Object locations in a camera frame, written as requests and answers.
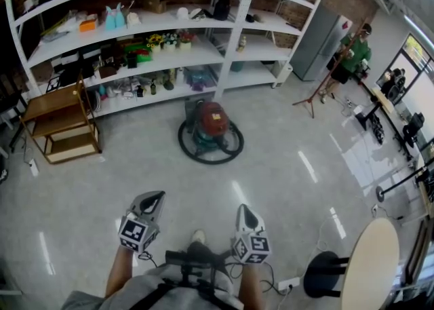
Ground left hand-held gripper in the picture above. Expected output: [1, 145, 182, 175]
[118, 190, 166, 255]

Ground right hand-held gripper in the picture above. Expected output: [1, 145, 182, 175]
[230, 203, 272, 265]

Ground red handheld device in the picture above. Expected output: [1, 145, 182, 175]
[192, 100, 230, 153]

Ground person's left forearm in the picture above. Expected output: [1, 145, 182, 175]
[104, 246, 137, 299]

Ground person's right forearm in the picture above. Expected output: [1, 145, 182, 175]
[237, 260, 264, 307]

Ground black chest rig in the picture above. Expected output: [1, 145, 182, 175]
[145, 249, 235, 310]

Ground person's black trousers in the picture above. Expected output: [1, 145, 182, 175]
[186, 240, 218, 257]

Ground person's grey shirt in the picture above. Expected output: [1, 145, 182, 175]
[60, 264, 245, 310]

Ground black round stool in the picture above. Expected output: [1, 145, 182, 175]
[302, 250, 350, 299]

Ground stack of plates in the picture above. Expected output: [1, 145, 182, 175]
[86, 91, 102, 113]

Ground wooden step rack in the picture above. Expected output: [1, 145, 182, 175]
[18, 73, 102, 166]

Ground round beige table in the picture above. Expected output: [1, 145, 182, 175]
[342, 217, 401, 310]

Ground black pole stand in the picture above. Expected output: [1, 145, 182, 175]
[376, 168, 429, 203]

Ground purple packets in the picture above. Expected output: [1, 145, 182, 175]
[184, 69, 212, 92]

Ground brown bag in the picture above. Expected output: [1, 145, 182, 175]
[98, 64, 118, 79]

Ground green packet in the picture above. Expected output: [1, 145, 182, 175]
[123, 43, 152, 65]

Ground black and white card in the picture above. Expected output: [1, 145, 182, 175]
[47, 76, 62, 94]

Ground white metal shelving unit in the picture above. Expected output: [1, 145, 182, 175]
[3, 0, 333, 120]

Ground wooden coat stand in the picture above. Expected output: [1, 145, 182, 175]
[292, 18, 369, 119]

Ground potted sunflowers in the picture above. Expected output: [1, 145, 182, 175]
[146, 33, 163, 54]

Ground potted white flowers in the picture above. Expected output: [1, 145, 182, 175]
[162, 33, 179, 52]

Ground potted red flowers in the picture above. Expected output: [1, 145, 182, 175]
[178, 30, 196, 50]

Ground wooden desk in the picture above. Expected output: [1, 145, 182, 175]
[371, 86, 397, 115]

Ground black office chair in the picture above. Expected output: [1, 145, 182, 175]
[402, 111, 427, 162]

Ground grey refrigerator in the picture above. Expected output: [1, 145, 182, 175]
[290, 6, 353, 82]

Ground turquoise bottle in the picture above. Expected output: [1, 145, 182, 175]
[104, 5, 118, 31]
[115, 3, 127, 28]

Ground orange box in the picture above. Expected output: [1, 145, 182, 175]
[79, 18, 99, 33]

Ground cardboard box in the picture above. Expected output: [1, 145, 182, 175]
[142, 0, 167, 14]

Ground black jar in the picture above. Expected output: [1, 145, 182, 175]
[213, 0, 231, 21]

